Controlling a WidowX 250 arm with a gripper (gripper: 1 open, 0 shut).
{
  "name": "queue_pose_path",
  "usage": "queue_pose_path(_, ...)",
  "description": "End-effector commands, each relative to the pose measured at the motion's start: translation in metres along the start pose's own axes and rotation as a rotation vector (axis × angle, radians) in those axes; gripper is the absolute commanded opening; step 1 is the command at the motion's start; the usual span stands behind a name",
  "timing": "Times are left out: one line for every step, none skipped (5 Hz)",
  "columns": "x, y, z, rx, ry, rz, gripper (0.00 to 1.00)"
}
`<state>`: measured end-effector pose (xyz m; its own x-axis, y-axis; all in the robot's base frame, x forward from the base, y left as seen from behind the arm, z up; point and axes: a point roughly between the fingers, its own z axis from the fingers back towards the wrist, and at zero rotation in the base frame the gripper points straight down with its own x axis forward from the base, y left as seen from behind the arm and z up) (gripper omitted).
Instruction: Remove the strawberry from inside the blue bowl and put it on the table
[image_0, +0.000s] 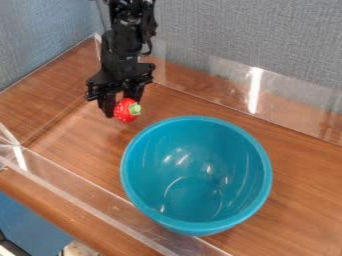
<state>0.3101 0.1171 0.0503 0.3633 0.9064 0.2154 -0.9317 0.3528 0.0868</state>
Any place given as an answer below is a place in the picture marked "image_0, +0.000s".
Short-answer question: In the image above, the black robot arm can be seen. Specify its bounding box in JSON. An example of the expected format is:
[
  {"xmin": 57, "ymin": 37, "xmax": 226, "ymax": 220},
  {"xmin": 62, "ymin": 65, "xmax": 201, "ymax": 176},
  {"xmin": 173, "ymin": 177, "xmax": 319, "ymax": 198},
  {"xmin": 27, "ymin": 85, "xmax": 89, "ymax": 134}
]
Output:
[{"xmin": 85, "ymin": 0, "xmax": 157, "ymax": 118}]

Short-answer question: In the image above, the blue plastic bowl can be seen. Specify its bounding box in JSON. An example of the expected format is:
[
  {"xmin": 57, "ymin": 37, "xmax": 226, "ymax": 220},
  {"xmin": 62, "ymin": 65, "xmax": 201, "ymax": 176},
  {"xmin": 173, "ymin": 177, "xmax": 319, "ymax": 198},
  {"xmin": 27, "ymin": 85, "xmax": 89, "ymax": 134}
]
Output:
[{"xmin": 120, "ymin": 115, "xmax": 272, "ymax": 236}]

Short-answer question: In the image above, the clear acrylic corner bracket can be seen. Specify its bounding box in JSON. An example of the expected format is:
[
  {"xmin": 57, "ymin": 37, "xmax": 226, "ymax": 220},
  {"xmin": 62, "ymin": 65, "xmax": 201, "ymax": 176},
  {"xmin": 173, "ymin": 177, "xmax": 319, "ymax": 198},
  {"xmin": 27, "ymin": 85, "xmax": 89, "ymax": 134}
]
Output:
[{"xmin": 93, "ymin": 33, "xmax": 101, "ymax": 61}]

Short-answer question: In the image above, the clear acrylic left bracket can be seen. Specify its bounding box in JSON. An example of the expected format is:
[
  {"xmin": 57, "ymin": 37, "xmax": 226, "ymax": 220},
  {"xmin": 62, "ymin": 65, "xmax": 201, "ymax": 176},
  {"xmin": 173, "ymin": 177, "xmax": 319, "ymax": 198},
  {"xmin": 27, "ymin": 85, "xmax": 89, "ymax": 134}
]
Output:
[{"xmin": 0, "ymin": 122, "xmax": 27, "ymax": 171}]

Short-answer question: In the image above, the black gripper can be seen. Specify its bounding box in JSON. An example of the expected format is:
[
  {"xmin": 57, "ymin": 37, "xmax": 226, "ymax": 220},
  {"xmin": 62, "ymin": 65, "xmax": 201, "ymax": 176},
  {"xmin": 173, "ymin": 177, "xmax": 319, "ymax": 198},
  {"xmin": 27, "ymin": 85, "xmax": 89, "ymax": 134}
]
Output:
[{"xmin": 85, "ymin": 51, "xmax": 154, "ymax": 118}]

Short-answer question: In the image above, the black cable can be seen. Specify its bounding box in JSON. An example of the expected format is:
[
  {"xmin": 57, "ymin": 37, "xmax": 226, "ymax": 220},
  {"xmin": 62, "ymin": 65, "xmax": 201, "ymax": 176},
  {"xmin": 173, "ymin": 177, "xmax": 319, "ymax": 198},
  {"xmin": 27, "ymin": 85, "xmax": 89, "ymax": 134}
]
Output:
[{"xmin": 138, "ymin": 39, "xmax": 154, "ymax": 57}]

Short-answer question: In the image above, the red toy strawberry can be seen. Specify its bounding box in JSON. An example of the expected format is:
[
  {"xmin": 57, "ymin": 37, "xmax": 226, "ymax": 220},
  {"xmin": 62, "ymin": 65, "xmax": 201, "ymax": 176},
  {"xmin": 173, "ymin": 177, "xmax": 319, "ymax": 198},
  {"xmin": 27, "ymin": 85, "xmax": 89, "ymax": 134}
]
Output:
[{"xmin": 113, "ymin": 98, "xmax": 141, "ymax": 123}]

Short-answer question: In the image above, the clear acrylic front barrier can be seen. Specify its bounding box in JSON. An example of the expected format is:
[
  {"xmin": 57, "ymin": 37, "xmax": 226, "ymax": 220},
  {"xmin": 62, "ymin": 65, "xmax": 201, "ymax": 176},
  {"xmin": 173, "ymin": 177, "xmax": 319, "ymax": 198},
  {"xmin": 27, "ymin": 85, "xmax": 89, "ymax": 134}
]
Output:
[{"xmin": 0, "ymin": 147, "xmax": 232, "ymax": 256}]

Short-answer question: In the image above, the clear acrylic back barrier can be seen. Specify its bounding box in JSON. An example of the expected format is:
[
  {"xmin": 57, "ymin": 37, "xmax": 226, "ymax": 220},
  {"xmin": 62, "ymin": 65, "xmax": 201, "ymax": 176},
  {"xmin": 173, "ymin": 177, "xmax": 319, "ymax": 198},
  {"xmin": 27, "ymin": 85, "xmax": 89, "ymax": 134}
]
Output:
[{"xmin": 92, "ymin": 33, "xmax": 342, "ymax": 147}]

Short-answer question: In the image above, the clear acrylic barrier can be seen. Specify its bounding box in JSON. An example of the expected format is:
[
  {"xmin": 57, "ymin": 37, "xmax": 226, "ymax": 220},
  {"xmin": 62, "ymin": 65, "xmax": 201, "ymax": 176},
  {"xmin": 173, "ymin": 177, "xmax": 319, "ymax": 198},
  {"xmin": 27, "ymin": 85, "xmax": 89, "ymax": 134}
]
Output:
[
  {"xmin": 92, "ymin": 33, "xmax": 342, "ymax": 147},
  {"xmin": 0, "ymin": 147, "xmax": 232, "ymax": 256}
]

